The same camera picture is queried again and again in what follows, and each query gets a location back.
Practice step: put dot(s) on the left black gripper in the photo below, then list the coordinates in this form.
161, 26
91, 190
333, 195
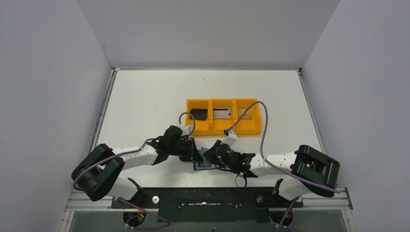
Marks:
192, 151

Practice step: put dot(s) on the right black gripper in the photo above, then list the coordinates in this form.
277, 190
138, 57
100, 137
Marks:
209, 155

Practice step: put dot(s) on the blue leather card holder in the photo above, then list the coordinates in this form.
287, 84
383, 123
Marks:
204, 164

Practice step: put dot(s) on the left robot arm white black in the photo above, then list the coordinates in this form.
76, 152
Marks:
98, 174

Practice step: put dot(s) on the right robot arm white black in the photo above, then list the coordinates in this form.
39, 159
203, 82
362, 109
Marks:
307, 170

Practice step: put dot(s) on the black card in bin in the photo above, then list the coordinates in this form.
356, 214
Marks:
198, 114

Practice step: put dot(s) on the gold card in bin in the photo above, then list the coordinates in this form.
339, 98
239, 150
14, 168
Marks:
245, 114

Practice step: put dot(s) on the orange three-compartment bin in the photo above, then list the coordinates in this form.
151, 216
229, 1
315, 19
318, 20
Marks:
211, 117

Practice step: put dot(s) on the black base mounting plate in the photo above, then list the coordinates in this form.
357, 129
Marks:
229, 204

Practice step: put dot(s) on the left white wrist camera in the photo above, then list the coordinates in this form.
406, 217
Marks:
187, 129

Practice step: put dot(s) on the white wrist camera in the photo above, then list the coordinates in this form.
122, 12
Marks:
187, 129
230, 137

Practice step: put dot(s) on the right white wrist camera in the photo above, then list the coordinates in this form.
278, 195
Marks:
230, 137

